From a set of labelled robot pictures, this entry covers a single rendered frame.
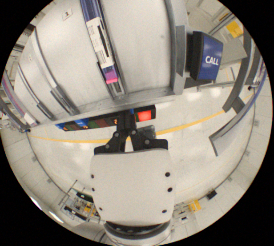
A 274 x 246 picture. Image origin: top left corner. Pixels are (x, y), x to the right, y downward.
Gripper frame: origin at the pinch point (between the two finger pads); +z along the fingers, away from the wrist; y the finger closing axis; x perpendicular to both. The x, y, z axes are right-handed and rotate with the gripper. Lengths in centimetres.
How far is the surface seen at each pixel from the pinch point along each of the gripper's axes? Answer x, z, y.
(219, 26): 38, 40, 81
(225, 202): -409, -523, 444
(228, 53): 12.1, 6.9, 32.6
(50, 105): 6.7, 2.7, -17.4
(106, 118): -2.6, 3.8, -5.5
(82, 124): -0.5, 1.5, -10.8
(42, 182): -301, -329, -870
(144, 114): -3.5, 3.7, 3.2
